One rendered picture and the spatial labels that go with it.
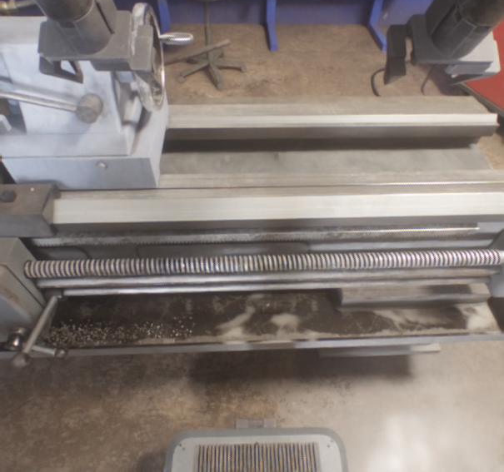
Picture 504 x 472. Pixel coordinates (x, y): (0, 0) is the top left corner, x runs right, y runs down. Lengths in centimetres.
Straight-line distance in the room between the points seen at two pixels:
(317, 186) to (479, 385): 114
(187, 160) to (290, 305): 57
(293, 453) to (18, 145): 108
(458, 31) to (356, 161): 75
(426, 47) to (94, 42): 40
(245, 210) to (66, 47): 51
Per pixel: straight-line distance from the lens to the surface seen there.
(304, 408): 154
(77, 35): 49
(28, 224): 96
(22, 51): 91
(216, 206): 87
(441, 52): 54
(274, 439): 124
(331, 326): 121
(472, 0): 49
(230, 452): 123
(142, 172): 91
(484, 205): 106
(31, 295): 107
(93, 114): 84
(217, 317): 119
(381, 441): 158
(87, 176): 96
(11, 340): 111
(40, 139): 95
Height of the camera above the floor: 148
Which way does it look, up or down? 50 degrees down
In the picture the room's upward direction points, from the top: 2 degrees clockwise
